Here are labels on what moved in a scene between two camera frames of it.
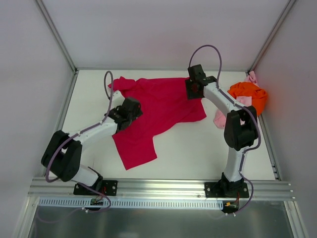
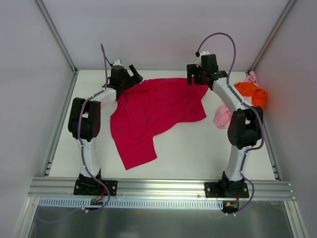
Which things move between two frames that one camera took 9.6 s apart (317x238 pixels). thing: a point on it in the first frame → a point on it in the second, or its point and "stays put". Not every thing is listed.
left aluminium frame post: x=56 y=34 stays put
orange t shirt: x=259 y=95 stays put
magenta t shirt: x=164 y=102 stays put
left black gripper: x=136 y=112 → x=129 y=78
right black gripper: x=191 y=89 → x=194 y=75
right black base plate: x=226 y=189 stays put
